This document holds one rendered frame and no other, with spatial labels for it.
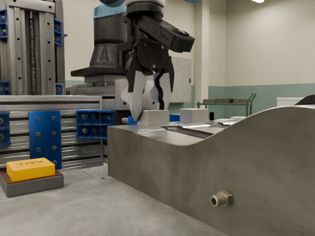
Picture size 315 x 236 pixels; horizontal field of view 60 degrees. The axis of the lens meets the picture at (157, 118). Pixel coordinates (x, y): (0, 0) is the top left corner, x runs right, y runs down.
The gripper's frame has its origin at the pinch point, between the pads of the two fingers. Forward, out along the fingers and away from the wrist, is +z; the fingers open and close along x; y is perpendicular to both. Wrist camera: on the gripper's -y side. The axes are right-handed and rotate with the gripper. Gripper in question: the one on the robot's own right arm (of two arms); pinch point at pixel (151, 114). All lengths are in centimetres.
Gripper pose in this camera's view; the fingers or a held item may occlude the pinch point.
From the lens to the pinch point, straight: 52.1
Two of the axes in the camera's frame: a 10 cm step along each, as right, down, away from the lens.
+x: -8.0, 0.5, -6.0
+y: -6.0, -0.6, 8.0
